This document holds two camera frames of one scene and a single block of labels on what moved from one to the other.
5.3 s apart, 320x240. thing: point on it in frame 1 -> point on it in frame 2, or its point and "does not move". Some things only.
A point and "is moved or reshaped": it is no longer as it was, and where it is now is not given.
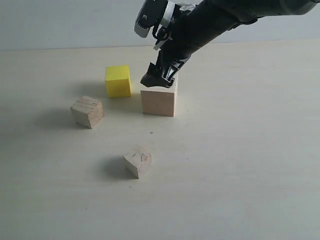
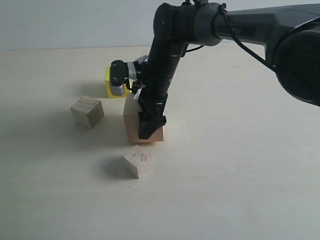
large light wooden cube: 161,101 is moved or reshaped
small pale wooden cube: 138,160 does not move
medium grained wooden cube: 87,111 does not move
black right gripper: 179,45 -> 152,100
